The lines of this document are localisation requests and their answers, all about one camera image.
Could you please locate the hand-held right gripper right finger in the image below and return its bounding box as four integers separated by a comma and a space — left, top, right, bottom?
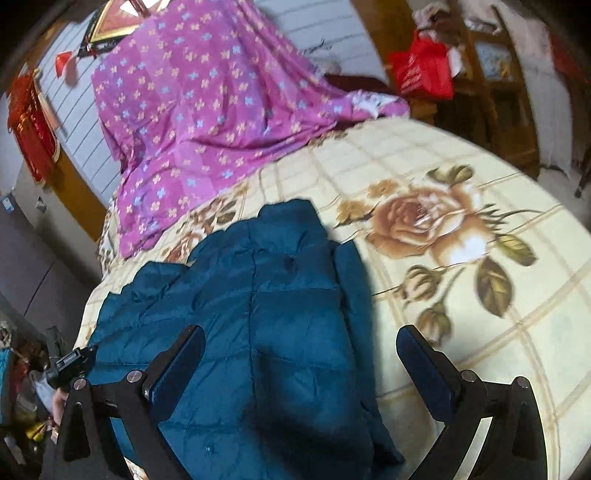
395, 324, 551, 480

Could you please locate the red shopping bag white print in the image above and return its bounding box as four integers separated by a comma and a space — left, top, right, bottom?
387, 30, 456, 101

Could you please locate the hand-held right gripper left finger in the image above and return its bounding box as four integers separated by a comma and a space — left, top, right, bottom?
41, 324, 207, 480

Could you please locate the white panelled headboard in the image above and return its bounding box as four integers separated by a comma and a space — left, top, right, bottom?
36, 0, 385, 197

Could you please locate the small red paper tag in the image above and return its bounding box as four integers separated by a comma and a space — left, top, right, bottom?
54, 52, 77, 87

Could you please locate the purple floral quilt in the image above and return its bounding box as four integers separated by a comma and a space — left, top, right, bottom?
91, 0, 411, 260

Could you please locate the teal puffer jacket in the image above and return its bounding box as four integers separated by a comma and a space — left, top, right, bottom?
87, 198, 408, 468

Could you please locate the cream rose print bed sheet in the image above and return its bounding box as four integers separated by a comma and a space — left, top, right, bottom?
76, 115, 591, 480

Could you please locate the gold framed picture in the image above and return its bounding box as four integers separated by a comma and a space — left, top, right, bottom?
78, 0, 158, 59

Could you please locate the colourful clutter pile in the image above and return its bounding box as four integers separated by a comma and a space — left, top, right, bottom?
0, 318, 62, 464

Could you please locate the red hanging knot decoration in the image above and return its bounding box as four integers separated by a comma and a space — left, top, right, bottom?
6, 69, 62, 186

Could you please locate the wooden chair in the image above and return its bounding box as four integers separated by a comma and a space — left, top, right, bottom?
438, 7, 542, 174

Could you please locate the person's left hand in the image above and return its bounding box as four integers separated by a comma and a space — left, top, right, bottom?
52, 388, 71, 429

